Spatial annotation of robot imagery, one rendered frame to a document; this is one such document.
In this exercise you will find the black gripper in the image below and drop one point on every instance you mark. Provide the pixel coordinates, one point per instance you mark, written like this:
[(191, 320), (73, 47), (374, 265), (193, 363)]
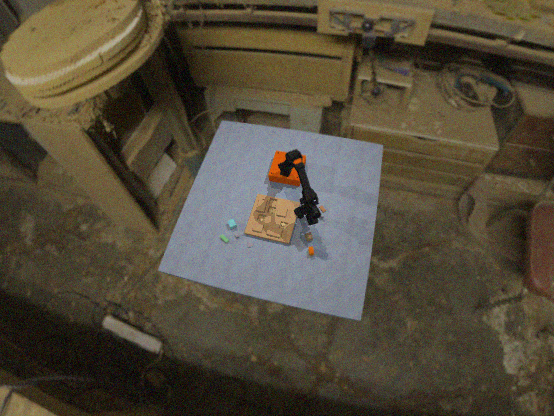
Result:
[(310, 220)]

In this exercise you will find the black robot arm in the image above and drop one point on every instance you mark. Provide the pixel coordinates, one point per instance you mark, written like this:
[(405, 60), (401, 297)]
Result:
[(308, 194)]

